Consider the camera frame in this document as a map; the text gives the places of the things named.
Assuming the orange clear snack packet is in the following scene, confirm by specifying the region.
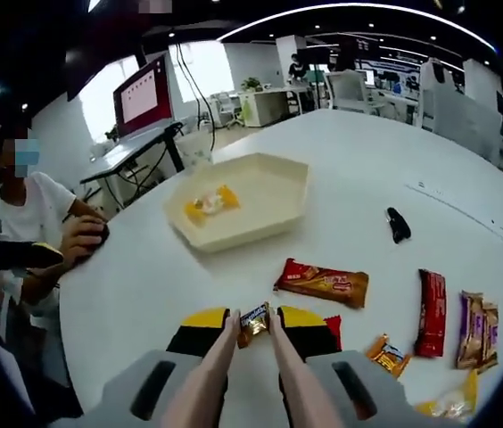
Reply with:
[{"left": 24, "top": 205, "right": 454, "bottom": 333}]
[
  {"left": 414, "top": 368, "right": 480, "bottom": 421},
  {"left": 183, "top": 185, "right": 242, "bottom": 226}
]

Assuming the dark red chocolate bar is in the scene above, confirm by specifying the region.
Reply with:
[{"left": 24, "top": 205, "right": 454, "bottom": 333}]
[{"left": 413, "top": 268, "right": 448, "bottom": 358}]

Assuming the white mesh office chair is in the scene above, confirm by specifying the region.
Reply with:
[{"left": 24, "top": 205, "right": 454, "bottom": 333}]
[{"left": 325, "top": 70, "right": 368, "bottom": 111}]

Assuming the red desktop monitor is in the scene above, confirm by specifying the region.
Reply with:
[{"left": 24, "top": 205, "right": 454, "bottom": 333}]
[{"left": 112, "top": 53, "right": 175, "bottom": 139}]

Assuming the white power strip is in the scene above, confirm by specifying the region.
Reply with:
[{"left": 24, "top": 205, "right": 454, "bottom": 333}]
[{"left": 405, "top": 180, "right": 503, "bottom": 242}]

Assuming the small red candy packet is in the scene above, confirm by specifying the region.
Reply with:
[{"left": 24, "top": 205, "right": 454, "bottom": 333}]
[{"left": 322, "top": 314, "right": 344, "bottom": 353}]

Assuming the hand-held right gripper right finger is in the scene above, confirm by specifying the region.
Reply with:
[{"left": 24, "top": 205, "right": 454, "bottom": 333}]
[{"left": 276, "top": 305, "right": 413, "bottom": 423}]

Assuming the purple gold wafer packet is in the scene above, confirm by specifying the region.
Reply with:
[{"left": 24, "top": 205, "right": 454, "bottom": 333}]
[
  {"left": 455, "top": 290, "right": 484, "bottom": 370},
  {"left": 476, "top": 300, "right": 500, "bottom": 375}
]

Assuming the black hanging cable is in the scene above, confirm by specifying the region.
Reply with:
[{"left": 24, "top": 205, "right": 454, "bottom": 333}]
[
  {"left": 175, "top": 42, "right": 217, "bottom": 151},
  {"left": 179, "top": 42, "right": 217, "bottom": 151}
]

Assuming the black snack clear wrapper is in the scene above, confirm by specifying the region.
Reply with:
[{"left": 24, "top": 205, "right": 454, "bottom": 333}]
[{"left": 384, "top": 206, "right": 412, "bottom": 244}]

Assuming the small orange candy packet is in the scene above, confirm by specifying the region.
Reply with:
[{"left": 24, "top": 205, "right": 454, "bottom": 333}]
[{"left": 366, "top": 333, "right": 412, "bottom": 379}]

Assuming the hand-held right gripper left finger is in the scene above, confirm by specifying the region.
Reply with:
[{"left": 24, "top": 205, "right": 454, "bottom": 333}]
[{"left": 77, "top": 306, "right": 231, "bottom": 423}]

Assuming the white paper cup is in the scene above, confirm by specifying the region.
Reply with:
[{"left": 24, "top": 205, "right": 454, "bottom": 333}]
[{"left": 183, "top": 132, "right": 215, "bottom": 167}]

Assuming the black computer mouse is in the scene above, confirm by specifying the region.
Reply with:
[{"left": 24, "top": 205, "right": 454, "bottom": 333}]
[{"left": 84, "top": 221, "right": 111, "bottom": 249}]

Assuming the thin ceiling light strip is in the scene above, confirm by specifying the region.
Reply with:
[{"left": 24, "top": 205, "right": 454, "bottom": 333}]
[{"left": 219, "top": 4, "right": 503, "bottom": 103}]

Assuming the large wall screen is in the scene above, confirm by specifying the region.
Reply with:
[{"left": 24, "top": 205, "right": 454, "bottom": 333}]
[{"left": 64, "top": 42, "right": 145, "bottom": 103}]

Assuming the large grey mesh chair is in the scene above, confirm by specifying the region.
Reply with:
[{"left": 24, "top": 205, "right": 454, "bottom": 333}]
[{"left": 420, "top": 57, "right": 502, "bottom": 157}]

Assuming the small gold candy packet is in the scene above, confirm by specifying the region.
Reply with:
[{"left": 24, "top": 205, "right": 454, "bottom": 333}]
[{"left": 235, "top": 301, "right": 273, "bottom": 350}]

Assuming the red brown long wafer bar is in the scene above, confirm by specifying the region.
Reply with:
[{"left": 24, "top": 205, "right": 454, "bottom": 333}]
[{"left": 273, "top": 257, "right": 370, "bottom": 309}]

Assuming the cream hexagonal container tray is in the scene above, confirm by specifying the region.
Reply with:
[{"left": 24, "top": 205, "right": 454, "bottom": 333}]
[{"left": 163, "top": 152, "right": 310, "bottom": 254}]

